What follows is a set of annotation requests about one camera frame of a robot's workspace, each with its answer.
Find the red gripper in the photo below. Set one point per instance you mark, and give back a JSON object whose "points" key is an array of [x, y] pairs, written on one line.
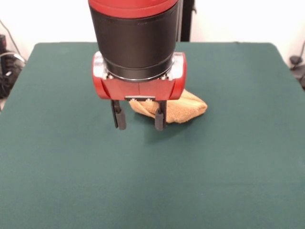
{"points": [[140, 90]]}

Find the tan terry towel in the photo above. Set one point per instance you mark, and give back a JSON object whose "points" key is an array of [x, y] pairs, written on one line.
{"points": [[188, 107]]}

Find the dark green table cloth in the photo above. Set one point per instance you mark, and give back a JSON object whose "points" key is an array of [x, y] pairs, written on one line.
{"points": [[71, 155]]}

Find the black electronics box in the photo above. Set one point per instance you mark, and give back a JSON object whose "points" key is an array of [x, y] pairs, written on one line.
{"points": [[2, 43]]}

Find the dark grey power adapter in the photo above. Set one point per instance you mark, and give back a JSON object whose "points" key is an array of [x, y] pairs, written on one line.
{"points": [[295, 59]]}

